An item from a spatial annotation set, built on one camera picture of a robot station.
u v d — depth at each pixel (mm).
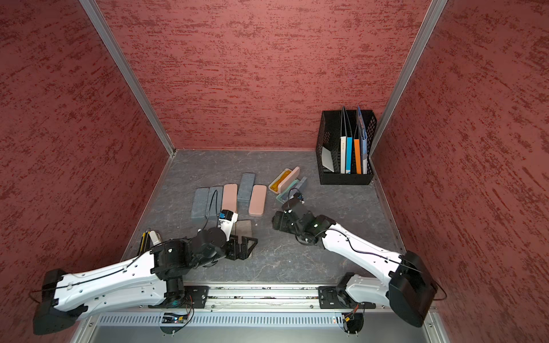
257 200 981
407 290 395
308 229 587
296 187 974
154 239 852
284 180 981
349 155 923
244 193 1002
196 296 745
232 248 609
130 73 877
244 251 620
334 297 741
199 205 955
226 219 632
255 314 715
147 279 474
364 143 856
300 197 727
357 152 915
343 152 918
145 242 855
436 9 710
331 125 981
